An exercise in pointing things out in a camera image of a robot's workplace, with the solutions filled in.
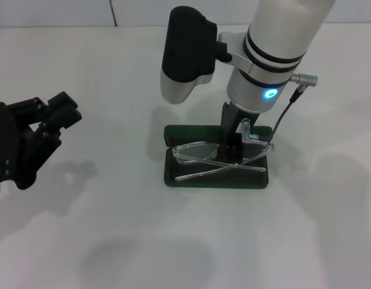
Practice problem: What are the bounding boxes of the right gripper silver connector stub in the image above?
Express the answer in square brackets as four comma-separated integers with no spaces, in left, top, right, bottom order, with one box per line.
[241,117,260,143]

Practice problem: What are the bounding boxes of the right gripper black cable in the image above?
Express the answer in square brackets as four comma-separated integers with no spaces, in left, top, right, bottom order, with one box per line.
[268,72,320,145]

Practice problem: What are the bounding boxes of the clear white glasses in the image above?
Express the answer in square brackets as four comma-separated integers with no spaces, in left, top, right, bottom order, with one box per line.
[171,141,276,182]

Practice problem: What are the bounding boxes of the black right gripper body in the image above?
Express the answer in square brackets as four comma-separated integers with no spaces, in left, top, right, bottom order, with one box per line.
[219,101,262,151]

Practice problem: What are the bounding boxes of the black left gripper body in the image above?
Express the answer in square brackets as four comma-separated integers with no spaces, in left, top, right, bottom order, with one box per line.
[0,101,35,190]

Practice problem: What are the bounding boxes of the green glasses case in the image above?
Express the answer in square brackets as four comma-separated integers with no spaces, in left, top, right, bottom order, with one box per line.
[163,124,274,190]

